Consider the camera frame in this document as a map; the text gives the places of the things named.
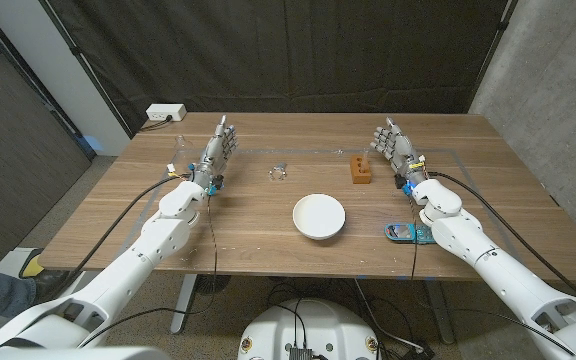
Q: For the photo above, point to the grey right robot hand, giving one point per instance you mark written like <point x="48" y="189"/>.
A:
<point x="403" y="155"/>

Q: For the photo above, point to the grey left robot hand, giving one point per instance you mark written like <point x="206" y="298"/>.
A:
<point x="213" y="160"/>

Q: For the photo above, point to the clear plastic test tube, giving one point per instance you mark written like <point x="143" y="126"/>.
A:
<point x="366" y="157"/>

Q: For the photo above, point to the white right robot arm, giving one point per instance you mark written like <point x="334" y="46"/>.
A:
<point x="493" y="270"/>

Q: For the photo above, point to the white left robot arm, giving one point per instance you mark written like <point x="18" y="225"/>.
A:
<point x="118" y="280"/>

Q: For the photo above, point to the orange wooden tube block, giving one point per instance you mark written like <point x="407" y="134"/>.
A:
<point x="360" y="174"/>

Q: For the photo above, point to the blue mobile phone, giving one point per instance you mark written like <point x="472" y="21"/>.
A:
<point x="400" y="233"/>

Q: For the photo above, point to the white round bowl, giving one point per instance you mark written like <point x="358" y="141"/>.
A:
<point x="318" y="215"/>

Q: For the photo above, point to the clear glass flask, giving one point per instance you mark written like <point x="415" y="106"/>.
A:
<point x="181" y="143"/>

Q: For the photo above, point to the white power strip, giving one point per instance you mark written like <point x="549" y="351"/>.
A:
<point x="165" y="112"/>

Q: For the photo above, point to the grey tape outline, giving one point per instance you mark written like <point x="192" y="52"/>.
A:
<point x="308" y="150"/>

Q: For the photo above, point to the black round floor disc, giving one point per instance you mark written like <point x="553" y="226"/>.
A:
<point x="211" y="284"/>

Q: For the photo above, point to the black backdrop stand pole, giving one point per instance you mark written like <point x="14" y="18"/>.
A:
<point x="493" y="55"/>
<point x="93" y="75"/>

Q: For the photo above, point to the black backdrop curtain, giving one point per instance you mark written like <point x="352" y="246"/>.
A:
<point x="293" y="50"/>

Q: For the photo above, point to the white table leg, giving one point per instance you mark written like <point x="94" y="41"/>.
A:
<point x="184" y="300"/>

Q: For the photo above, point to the grey table leg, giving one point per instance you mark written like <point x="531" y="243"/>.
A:
<point x="440" y="315"/>

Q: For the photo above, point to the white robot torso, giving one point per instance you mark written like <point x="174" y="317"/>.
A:
<point x="318" y="330"/>

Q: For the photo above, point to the dark wood door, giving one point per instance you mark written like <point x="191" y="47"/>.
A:
<point x="18" y="150"/>

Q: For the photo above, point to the black power adapter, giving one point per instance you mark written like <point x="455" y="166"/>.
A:
<point x="418" y="351"/>

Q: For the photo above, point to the person's black shoe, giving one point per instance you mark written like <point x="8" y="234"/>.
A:
<point x="52" y="281"/>

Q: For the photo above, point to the white yellow floor platform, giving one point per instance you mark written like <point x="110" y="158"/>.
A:
<point x="32" y="266"/>

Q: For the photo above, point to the grey torso electronics box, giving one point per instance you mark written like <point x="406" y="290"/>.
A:
<point x="300" y="354"/>

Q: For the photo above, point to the silver metal clamp bracket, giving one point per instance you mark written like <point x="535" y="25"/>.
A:
<point x="281" y="167"/>

